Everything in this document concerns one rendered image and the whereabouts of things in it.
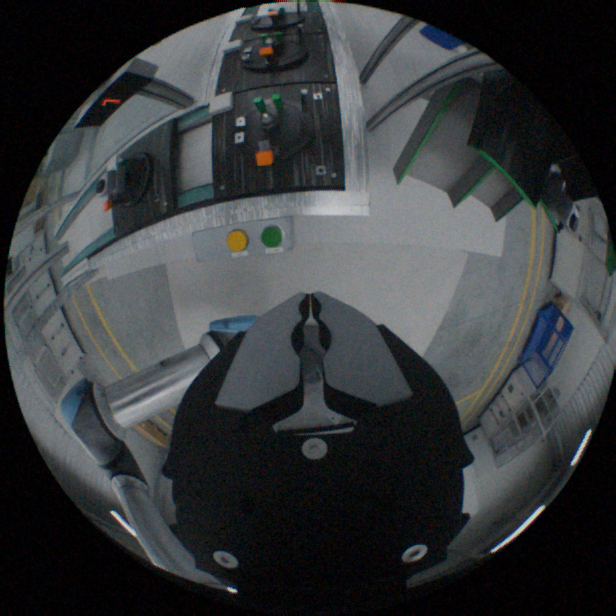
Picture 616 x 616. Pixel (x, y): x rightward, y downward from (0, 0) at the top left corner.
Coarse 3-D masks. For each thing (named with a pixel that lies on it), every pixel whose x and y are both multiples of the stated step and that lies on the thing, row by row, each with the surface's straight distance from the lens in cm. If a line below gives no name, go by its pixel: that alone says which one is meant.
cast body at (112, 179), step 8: (120, 168) 50; (104, 176) 48; (112, 176) 48; (120, 176) 50; (104, 184) 47; (112, 184) 48; (120, 184) 49; (96, 192) 49; (104, 192) 48; (120, 192) 49
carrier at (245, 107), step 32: (224, 96) 45; (256, 96) 45; (288, 96) 43; (224, 128) 43; (256, 128) 38; (288, 128) 37; (320, 128) 39; (224, 160) 41; (256, 160) 37; (288, 160) 38; (320, 160) 38; (224, 192) 40
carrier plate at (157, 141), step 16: (160, 128) 54; (176, 128) 53; (144, 144) 56; (160, 144) 52; (160, 160) 50; (160, 176) 49; (160, 192) 48; (112, 208) 63; (128, 208) 57; (144, 208) 52; (160, 208) 48; (176, 208) 47; (128, 224) 57
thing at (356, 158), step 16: (240, 16) 92; (336, 16) 80; (224, 32) 78; (336, 32) 67; (336, 48) 57; (208, 64) 62; (336, 64) 52; (352, 64) 53; (208, 80) 56; (352, 80) 48; (208, 96) 51; (352, 96) 46; (352, 112) 44; (352, 128) 42; (352, 144) 40; (352, 160) 40; (368, 160) 40; (352, 176) 39; (368, 176) 40
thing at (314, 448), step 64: (256, 448) 5; (320, 448) 5; (384, 448) 5; (448, 448) 6; (192, 512) 6; (256, 512) 5; (320, 512) 5; (384, 512) 5; (448, 512) 6; (256, 576) 6; (320, 576) 5; (384, 576) 6
